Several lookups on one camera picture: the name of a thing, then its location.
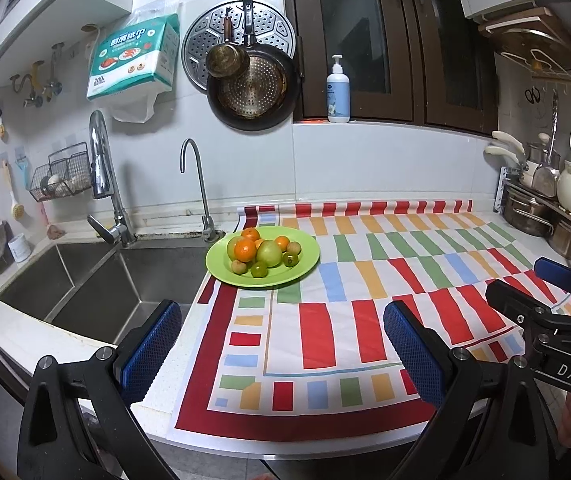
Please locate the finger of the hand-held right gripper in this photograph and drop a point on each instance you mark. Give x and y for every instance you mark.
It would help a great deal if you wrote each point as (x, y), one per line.
(558, 272)
(510, 300)

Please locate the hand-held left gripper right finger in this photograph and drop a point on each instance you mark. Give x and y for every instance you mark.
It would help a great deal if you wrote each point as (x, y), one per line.
(415, 350)

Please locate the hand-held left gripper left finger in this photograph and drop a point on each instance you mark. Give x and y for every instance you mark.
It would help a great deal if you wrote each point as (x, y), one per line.
(155, 350)

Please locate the green apple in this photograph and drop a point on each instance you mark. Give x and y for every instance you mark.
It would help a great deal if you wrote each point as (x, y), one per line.
(231, 247)

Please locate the small green fruit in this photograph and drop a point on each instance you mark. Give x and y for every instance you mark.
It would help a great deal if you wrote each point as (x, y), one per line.
(290, 259)
(259, 270)

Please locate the green plastic plate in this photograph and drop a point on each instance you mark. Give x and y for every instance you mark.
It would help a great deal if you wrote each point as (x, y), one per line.
(308, 262)

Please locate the brown kiwi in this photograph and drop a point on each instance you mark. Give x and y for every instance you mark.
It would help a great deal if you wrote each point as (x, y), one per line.
(294, 247)

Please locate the stainless steel double sink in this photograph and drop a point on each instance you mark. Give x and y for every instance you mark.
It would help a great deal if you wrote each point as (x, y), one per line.
(115, 285)

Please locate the metal spatula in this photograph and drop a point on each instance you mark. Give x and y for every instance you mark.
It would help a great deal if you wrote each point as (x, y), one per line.
(546, 177)

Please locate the striped colourful tablecloth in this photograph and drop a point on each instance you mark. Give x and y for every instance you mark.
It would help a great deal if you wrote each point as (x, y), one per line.
(315, 335)

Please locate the metal pot rack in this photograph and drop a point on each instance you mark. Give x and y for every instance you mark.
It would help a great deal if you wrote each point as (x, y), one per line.
(503, 185)

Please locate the small lidded steel pot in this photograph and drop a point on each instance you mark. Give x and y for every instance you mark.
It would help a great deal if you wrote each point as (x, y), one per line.
(535, 152)

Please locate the brown sponge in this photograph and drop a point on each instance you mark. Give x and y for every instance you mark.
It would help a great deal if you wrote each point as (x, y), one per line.
(56, 231)

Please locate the small white cup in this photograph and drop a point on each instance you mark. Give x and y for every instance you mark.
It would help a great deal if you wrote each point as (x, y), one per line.
(19, 249)

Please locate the thin gooseneck faucet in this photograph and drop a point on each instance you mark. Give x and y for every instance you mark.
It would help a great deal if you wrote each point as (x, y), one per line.
(200, 180)

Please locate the black scissors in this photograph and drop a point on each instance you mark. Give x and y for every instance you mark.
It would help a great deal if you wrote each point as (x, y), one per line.
(532, 95)

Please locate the chrome kitchen faucet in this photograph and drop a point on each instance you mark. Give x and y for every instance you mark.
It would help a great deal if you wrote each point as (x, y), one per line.
(101, 160)

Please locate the dish brush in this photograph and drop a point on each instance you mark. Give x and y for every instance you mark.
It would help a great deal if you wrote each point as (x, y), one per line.
(16, 205)

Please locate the glass pot lid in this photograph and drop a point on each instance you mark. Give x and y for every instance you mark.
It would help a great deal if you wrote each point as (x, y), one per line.
(545, 57)

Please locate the wooden cutting board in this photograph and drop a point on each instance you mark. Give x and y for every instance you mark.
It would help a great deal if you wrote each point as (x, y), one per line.
(530, 22)

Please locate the white soap pump bottle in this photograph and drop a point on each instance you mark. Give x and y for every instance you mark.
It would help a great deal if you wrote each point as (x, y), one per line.
(338, 95)

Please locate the brass perforated colander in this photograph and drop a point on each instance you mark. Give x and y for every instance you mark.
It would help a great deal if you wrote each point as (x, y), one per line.
(255, 90)

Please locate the black frying pan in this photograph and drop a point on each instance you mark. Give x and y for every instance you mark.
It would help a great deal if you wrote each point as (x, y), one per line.
(290, 95)

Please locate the teal paper towel pack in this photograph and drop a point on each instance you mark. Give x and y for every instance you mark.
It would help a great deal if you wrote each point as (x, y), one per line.
(130, 57)

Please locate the small brass ladle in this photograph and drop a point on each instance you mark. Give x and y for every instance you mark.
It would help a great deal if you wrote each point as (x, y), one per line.
(226, 60)

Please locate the dark wooden window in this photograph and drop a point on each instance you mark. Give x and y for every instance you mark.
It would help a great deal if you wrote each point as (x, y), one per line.
(360, 35)

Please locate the round metal steamer plate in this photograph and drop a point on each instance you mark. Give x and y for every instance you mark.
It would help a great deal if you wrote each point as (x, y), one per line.
(200, 40)

